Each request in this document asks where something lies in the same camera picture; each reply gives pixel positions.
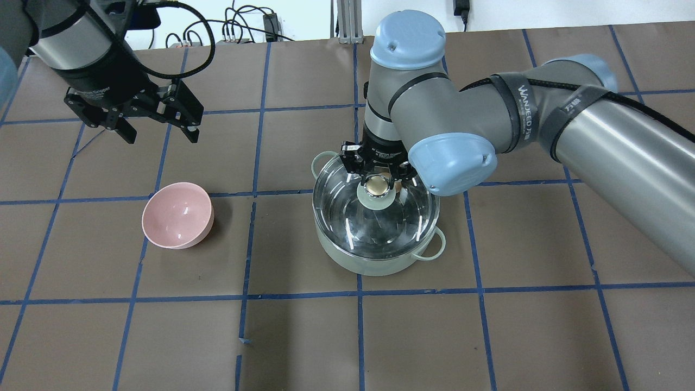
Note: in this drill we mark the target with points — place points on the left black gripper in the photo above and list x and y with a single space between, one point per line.
104 72

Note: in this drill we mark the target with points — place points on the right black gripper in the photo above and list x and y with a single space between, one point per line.
381 146

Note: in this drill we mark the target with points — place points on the glass pot lid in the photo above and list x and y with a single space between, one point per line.
374 212

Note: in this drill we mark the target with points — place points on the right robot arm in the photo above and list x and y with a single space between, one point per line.
417 123

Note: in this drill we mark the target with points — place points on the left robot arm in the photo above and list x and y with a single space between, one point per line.
69 35

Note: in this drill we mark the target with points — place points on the pink bowl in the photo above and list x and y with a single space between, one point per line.
178 216

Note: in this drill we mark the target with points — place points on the aluminium frame post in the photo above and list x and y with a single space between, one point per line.
348 22

